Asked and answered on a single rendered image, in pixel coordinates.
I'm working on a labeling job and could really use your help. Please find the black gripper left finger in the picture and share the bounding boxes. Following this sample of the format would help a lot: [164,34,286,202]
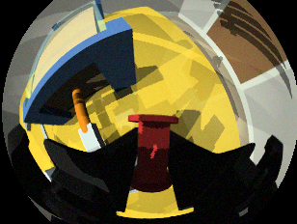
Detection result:
[43,127,138,213]

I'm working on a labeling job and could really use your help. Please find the white cylinder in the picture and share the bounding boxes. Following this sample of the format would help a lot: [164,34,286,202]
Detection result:
[43,166,55,182]

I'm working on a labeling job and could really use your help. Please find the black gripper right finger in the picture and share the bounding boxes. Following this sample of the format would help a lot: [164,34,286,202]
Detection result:
[168,131,256,210]

